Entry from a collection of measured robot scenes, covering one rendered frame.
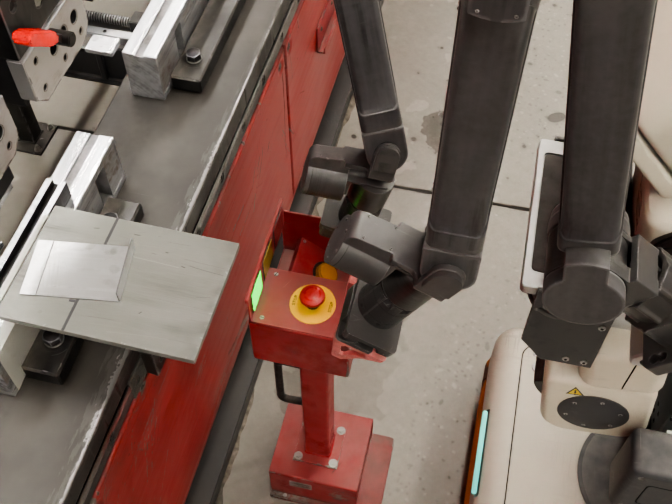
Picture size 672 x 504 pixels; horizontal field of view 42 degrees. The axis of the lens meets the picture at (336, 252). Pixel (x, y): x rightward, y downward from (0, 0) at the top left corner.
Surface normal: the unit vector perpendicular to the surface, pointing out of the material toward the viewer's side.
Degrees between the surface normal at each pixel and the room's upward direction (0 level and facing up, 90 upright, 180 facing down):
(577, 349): 90
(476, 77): 90
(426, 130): 0
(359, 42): 72
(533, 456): 0
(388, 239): 22
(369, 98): 62
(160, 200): 0
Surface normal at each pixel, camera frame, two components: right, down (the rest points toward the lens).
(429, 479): 0.00, -0.58
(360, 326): 0.44, -0.43
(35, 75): 0.97, 0.20
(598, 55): -0.28, 0.79
